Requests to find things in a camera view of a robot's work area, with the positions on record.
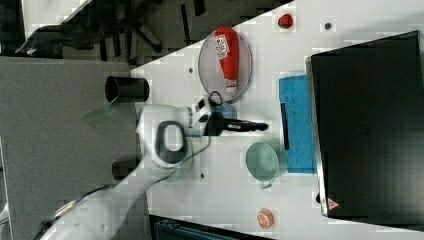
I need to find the orange slice toy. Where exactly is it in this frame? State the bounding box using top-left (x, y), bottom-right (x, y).
top-left (257, 209), bottom-right (274, 229)

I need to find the black office chair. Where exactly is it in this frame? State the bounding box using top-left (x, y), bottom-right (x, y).
top-left (15, 0), bottom-right (162, 64)

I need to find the green cup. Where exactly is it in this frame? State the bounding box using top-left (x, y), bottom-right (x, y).
top-left (245, 142), bottom-right (286, 190)

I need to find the black cylinder post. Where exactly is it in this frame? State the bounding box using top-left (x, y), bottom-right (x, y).
top-left (105, 76), bottom-right (150, 103)
top-left (112, 159), bottom-right (140, 180)

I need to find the red ketchup bottle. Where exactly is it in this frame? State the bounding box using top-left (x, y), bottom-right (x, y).
top-left (214, 26), bottom-right (239, 93)

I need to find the small red strawberry toy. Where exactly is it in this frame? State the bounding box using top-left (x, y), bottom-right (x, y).
top-left (278, 14), bottom-right (294, 29)

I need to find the black cable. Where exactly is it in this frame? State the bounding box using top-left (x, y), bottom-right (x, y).
top-left (159, 90), bottom-right (224, 181)

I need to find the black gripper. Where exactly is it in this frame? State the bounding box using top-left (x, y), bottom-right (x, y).
top-left (204, 112), bottom-right (268, 136)

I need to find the black toaster oven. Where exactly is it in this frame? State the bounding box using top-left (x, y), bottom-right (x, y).
top-left (306, 30), bottom-right (424, 231)

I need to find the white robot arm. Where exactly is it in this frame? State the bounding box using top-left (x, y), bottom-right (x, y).
top-left (33, 96), bottom-right (268, 240)

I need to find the grey round plate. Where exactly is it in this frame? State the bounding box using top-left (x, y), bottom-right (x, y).
top-left (198, 32), bottom-right (252, 103)

